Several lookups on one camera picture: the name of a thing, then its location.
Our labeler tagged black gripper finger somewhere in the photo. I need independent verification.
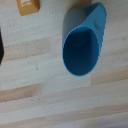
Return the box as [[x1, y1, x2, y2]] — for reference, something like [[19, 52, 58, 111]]
[[0, 29, 5, 65]]

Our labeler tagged blue plastic cup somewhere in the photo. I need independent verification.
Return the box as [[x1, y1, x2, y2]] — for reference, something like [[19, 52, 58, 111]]
[[61, 1, 108, 78]]

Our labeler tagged yellow rectangular block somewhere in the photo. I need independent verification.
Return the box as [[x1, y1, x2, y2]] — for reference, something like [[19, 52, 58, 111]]
[[15, 0, 41, 17]]

